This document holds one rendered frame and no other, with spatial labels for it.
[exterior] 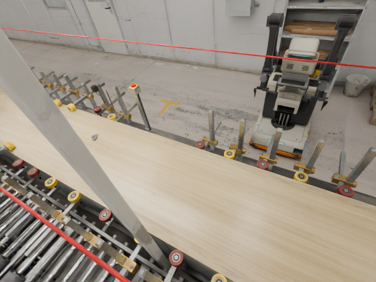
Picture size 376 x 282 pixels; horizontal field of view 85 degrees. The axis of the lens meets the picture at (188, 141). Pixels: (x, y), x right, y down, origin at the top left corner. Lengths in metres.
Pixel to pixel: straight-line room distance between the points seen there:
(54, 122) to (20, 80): 0.10
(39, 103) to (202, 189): 1.13
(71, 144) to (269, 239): 1.10
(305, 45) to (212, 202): 1.44
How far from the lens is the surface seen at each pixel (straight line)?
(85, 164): 0.61
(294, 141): 2.66
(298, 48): 2.04
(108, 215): 1.51
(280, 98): 2.34
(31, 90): 0.50
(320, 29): 3.55
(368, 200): 1.91
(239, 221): 1.34
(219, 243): 1.29
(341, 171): 1.80
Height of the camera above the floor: 2.14
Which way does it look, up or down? 46 degrees down
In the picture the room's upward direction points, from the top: 10 degrees counter-clockwise
